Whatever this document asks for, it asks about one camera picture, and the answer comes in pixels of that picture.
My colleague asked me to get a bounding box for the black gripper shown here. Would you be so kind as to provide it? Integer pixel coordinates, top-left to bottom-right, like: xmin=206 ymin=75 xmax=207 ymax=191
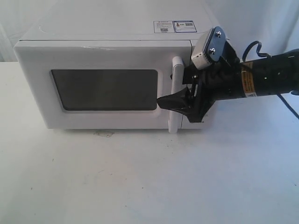
xmin=157 ymin=64 xmax=243 ymax=123

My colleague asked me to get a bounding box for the white microwave door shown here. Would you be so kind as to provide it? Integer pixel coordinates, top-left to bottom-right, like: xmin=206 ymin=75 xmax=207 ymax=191
xmin=14 ymin=40 xmax=192 ymax=133

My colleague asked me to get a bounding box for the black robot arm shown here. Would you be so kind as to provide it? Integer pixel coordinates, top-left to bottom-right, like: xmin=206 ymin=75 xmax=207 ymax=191
xmin=157 ymin=49 xmax=299 ymax=123

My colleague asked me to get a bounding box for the white microwave oven body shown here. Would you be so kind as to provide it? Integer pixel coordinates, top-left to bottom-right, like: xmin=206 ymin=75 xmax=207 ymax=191
xmin=13 ymin=0 xmax=232 ymax=130

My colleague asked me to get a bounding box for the blue white warning sticker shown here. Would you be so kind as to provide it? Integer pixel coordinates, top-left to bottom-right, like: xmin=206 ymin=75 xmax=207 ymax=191
xmin=153 ymin=21 xmax=197 ymax=34

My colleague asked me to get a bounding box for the black camera cable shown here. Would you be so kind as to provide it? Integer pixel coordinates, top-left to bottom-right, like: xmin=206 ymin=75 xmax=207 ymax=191
xmin=240 ymin=41 xmax=299 ymax=119

